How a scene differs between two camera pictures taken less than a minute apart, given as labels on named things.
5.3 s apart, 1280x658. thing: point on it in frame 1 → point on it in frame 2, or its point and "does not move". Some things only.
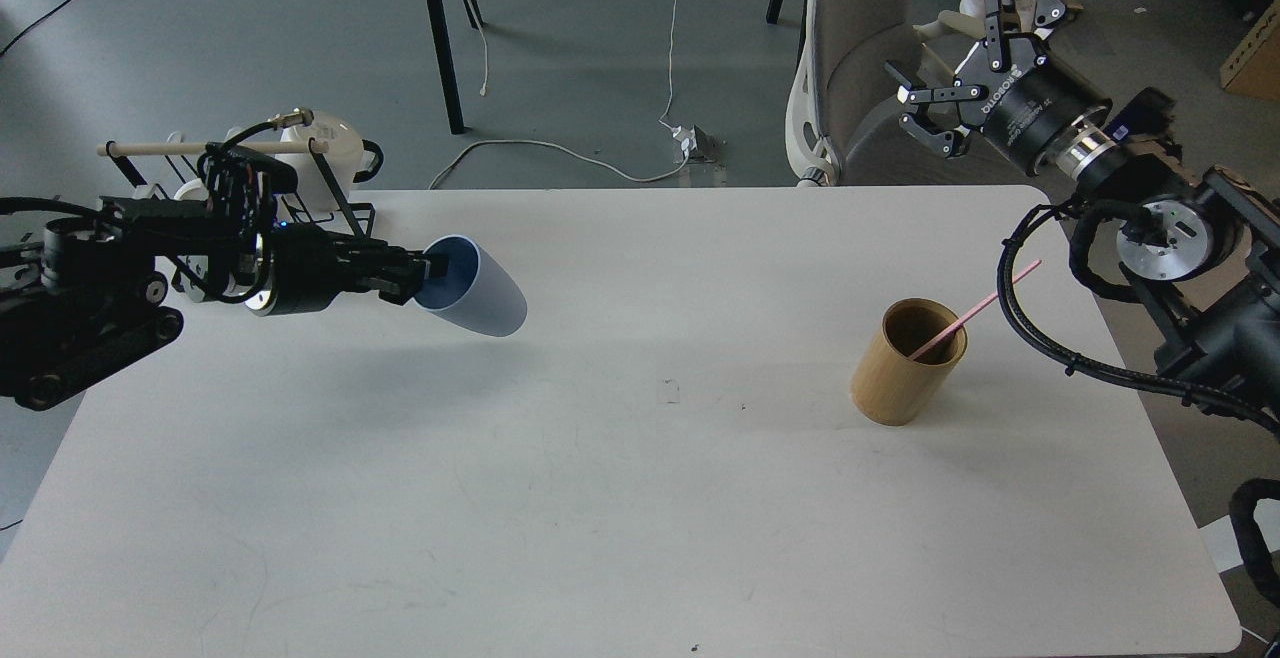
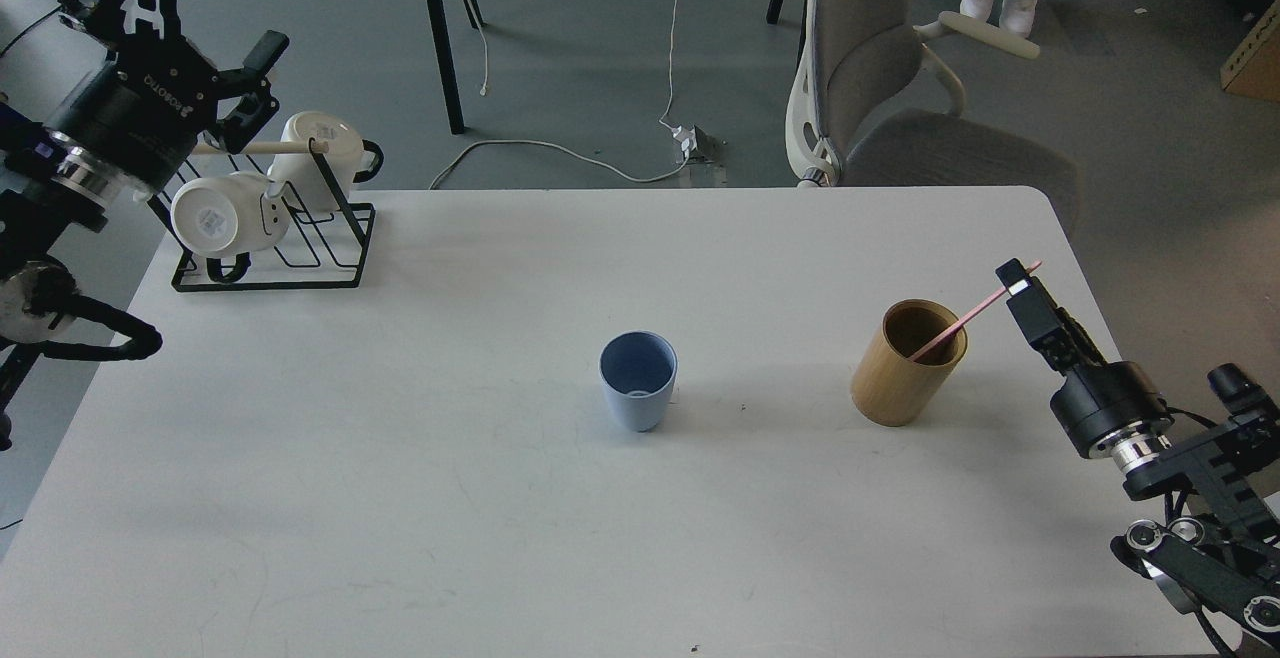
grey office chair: (862, 63) does not move
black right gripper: (1021, 106) → (1098, 398)
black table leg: (442, 34) does not move
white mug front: (194, 270) → (223, 215)
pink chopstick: (970, 314) does not move
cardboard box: (1255, 69) does not move
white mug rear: (324, 179) does not move
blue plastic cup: (473, 289) → (639, 368)
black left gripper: (304, 268) → (139, 109)
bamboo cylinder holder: (888, 387) does not move
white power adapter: (687, 138) does not move
